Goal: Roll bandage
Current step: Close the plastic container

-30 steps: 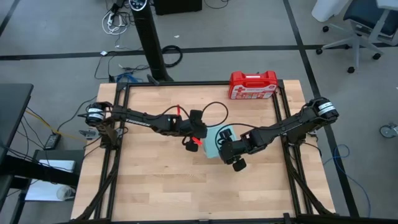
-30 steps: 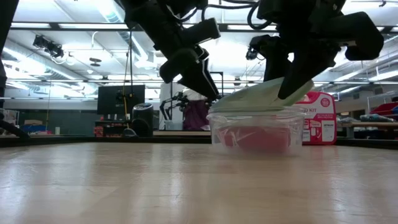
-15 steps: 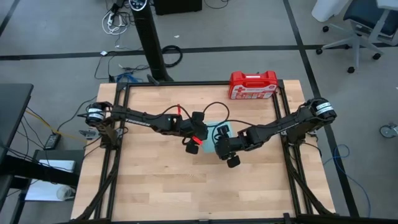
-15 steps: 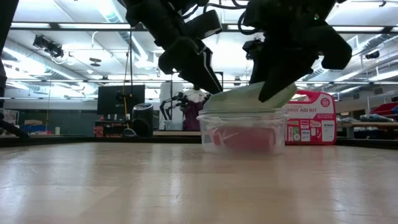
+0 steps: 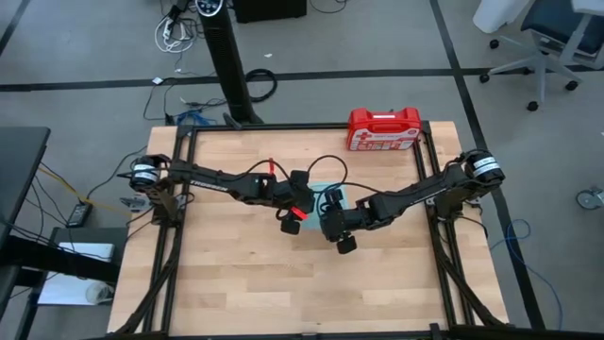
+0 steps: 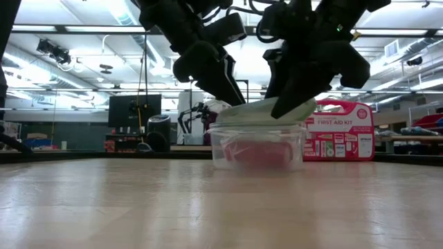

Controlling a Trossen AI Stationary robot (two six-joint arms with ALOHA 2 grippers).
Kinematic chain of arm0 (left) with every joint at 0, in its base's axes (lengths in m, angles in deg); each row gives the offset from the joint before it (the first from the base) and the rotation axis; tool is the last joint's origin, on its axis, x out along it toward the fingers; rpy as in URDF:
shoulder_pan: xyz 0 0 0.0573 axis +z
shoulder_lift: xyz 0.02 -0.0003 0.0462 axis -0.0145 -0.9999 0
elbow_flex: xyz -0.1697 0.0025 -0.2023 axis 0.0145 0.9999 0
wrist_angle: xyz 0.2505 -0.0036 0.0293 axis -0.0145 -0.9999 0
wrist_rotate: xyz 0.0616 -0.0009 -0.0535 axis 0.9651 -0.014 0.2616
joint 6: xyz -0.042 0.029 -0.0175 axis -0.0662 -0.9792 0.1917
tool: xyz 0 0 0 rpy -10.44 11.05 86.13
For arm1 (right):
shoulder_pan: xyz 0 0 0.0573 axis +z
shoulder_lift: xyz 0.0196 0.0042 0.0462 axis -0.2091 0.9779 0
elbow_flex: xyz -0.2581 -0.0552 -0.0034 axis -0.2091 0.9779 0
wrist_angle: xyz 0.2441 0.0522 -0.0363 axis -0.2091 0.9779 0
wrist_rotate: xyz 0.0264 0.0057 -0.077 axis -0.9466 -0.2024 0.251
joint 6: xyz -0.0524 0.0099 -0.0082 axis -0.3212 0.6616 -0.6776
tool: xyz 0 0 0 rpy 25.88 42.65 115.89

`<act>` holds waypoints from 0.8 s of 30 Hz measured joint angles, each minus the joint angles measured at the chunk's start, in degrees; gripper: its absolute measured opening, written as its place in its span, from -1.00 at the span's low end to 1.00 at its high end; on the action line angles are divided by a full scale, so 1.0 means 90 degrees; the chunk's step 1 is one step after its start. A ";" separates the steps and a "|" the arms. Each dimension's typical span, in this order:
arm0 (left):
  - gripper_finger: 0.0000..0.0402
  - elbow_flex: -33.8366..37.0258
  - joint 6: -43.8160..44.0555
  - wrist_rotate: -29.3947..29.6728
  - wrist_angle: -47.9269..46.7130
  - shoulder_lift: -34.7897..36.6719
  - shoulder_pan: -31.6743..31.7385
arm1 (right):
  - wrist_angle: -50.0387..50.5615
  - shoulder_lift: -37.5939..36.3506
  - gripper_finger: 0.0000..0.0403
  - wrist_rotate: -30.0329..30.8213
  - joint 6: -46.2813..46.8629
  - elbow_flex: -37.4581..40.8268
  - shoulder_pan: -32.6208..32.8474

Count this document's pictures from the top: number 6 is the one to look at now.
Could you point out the clear plastic food container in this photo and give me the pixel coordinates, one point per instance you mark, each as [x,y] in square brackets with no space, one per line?
[218,148]

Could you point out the black ceiling speaker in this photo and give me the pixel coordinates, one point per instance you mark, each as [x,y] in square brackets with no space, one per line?
[414,61]

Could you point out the red first aid kit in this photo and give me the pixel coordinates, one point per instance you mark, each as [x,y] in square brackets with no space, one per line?
[346,138]

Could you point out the white ceiling air vent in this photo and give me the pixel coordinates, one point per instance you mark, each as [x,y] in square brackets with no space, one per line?
[392,49]

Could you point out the red elastic bandage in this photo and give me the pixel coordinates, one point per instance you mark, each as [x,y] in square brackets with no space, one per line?
[259,154]

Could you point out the teal plastic container lid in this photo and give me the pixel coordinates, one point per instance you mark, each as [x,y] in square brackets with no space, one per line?
[252,110]

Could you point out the person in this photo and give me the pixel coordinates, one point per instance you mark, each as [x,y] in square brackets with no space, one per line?
[218,107]

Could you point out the brown cardboard box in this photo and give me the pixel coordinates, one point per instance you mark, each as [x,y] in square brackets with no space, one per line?
[36,136]

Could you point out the low black shelf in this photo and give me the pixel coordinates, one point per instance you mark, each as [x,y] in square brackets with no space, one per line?
[121,141]

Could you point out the blue storage bin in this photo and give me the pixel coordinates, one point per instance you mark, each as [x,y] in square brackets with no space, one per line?
[38,143]

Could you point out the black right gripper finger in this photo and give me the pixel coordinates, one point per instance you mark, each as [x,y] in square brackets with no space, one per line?
[297,100]
[275,83]

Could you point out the cluttered side table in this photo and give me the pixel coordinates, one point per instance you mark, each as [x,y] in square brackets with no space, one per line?
[408,138]

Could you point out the black aluminium table frame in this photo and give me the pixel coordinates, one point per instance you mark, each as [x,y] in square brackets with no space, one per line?
[52,157]

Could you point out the black tower fan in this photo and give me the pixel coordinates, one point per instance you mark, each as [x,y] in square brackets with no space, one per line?
[159,133]

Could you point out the red and blue bundle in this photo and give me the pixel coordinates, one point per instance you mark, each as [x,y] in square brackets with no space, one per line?
[429,121]

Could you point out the black ceiling-mounted device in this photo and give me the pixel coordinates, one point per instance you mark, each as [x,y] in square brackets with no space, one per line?
[53,52]

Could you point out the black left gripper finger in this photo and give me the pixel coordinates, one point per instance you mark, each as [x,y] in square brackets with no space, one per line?
[239,93]
[218,90]

